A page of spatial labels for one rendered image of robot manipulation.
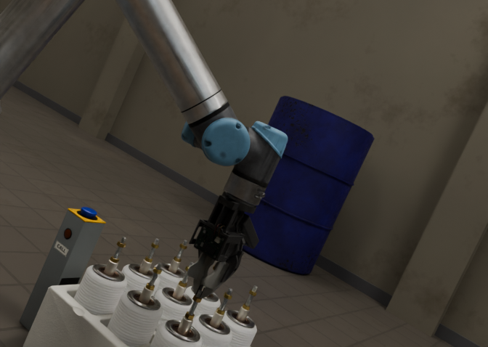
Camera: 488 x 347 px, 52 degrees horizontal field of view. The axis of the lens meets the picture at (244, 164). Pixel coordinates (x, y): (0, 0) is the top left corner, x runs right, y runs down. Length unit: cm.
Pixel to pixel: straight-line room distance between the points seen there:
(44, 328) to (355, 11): 334
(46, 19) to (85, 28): 489
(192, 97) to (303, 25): 343
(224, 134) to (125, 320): 50
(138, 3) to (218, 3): 395
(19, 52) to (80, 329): 57
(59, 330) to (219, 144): 60
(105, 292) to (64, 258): 19
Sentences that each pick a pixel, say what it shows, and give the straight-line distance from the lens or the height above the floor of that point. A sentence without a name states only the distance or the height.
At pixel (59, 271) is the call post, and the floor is 17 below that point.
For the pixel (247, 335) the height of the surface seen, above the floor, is 24.
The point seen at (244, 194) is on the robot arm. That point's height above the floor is 56.
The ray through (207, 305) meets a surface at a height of 24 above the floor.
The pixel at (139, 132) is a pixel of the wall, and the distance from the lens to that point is 483.
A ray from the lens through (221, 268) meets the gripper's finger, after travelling 101.
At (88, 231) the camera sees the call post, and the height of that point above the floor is 29.
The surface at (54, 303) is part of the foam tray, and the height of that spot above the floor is 16.
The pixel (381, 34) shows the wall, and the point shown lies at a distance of 391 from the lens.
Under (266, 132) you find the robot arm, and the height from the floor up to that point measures 68.
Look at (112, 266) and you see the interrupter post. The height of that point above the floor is 27.
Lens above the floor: 67
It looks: 4 degrees down
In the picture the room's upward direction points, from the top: 25 degrees clockwise
